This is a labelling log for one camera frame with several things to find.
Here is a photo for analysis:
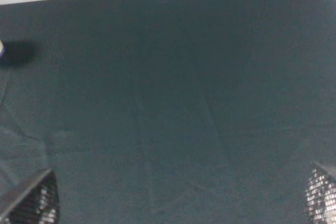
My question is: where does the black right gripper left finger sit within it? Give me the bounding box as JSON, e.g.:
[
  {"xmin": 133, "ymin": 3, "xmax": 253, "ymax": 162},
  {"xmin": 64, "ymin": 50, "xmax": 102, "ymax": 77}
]
[{"xmin": 1, "ymin": 169, "xmax": 60, "ymax": 223}]

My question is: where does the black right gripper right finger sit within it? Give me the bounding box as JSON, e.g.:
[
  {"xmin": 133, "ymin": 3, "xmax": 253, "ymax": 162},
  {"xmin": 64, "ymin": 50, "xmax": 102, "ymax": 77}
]
[{"xmin": 305, "ymin": 162, "xmax": 335, "ymax": 224}]

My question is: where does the purple garbage bag roll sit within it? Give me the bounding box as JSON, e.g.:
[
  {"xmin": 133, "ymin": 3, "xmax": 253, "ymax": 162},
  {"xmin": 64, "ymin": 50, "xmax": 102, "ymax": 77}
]
[{"xmin": 0, "ymin": 40, "xmax": 5, "ymax": 57}]

